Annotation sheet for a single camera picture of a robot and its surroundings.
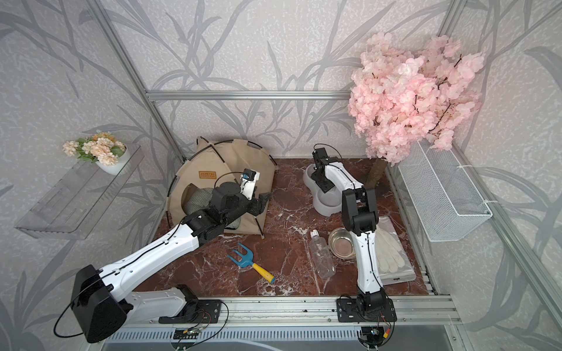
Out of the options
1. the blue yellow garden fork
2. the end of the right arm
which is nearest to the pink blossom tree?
the end of the right arm

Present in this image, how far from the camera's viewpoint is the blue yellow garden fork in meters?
0.82

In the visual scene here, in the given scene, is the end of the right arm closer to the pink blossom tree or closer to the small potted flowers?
the pink blossom tree

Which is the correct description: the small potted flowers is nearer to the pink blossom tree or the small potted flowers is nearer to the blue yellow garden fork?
the blue yellow garden fork
